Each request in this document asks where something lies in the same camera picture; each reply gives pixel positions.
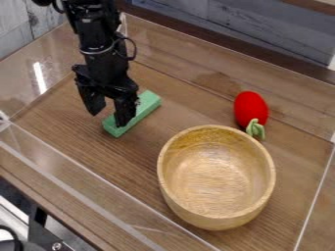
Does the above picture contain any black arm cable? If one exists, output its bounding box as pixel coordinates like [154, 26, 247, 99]
[114, 36, 139, 62]

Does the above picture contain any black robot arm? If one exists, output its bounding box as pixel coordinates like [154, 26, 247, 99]
[32, 0, 139, 127]

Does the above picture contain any green rectangular block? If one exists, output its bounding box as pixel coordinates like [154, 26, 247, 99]
[102, 90, 162, 138]

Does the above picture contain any brown wooden bowl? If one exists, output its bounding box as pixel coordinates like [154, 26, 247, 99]
[158, 125, 276, 230]

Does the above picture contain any clear acrylic corner bracket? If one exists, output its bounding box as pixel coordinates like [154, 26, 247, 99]
[118, 12, 128, 37]

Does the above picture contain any black cable loop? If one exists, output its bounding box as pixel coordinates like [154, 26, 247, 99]
[0, 225, 25, 251]

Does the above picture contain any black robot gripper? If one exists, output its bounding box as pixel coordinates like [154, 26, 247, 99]
[72, 38, 139, 127]

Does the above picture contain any red plush strawberry toy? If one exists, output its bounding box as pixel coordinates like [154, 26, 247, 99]
[235, 91, 270, 139]

